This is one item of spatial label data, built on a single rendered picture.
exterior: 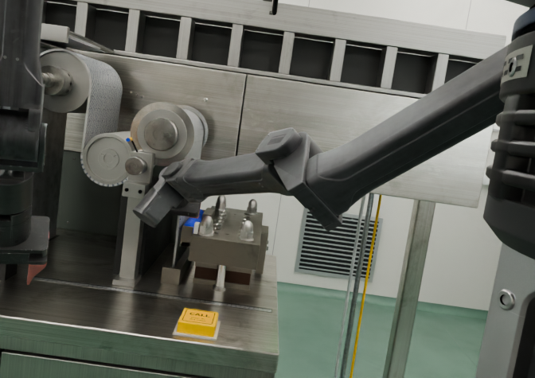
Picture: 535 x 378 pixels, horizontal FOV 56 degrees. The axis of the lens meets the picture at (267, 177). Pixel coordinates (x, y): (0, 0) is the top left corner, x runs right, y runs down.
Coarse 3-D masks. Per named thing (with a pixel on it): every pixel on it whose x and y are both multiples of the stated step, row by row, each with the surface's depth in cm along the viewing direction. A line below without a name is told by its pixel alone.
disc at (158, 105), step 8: (152, 104) 114; (160, 104) 114; (168, 104) 114; (144, 112) 114; (176, 112) 114; (184, 112) 114; (136, 120) 115; (184, 120) 115; (136, 128) 115; (192, 128) 115; (136, 136) 115; (192, 136) 115; (136, 144) 115; (192, 144) 115; (184, 152) 116; (160, 160) 116; (168, 160) 116; (176, 160) 116
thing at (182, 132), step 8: (152, 112) 114; (160, 112) 114; (168, 112) 114; (144, 120) 114; (176, 120) 114; (144, 128) 115; (184, 128) 115; (184, 136) 115; (144, 144) 115; (176, 144) 115; (184, 144) 115; (152, 152) 115; (160, 152) 115; (168, 152) 115; (176, 152) 115
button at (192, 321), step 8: (184, 312) 97; (192, 312) 98; (200, 312) 98; (208, 312) 99; (216, 312) 100; (184, 320) 94; (192, 320) 94; (200, 320) 95; (208, 320) 95; (216, 320) 96; (184, 328) 93; (192, 328) 93; (200, 328) 93; (208, 328) 93; (208, 336) 93
